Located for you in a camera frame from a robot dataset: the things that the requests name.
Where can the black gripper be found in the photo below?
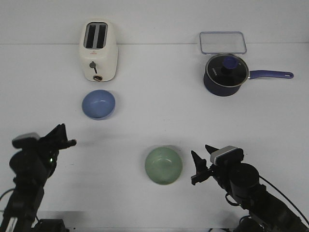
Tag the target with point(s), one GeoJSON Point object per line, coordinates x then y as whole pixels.
{"type": "Point", "coordinates": [219, 174]}
{"type": "Point", "coordinates": [53, 142]}

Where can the green bowl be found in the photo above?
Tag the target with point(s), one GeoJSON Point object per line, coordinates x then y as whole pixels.
{"type": "Point", "coordinates": [163, 165]}

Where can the blue bowl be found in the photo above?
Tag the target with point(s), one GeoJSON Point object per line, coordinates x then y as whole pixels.
{"type": "Point", "coordinates": [98, 104]}

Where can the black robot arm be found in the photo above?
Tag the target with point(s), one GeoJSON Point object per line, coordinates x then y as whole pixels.
{"type": "Point", "coordinates": [33, 164]}
{"type": "Point", "coordinates": [241, 181]}

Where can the dark blue saucepan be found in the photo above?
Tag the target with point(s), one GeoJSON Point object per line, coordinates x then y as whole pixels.
{"type": "Point", "coordinates": [228, 84]}

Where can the glass lid blue knob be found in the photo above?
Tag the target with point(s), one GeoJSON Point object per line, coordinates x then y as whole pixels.
{"type": "Point", "coordinates": [226, 64]}

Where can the white toaster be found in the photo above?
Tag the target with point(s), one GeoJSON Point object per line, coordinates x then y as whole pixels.
{"type": "Point", "coordinates": [98, 50]}

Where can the clear plastic container lid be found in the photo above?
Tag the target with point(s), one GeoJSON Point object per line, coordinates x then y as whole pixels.
{"type": "Point", "coordinates": [216, 42]}

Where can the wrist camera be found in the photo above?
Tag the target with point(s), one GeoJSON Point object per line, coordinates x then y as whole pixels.
{"type": "Point", "coordinates": [227, 155]}
{"type": "Point", "coordinates": [26, 140]}

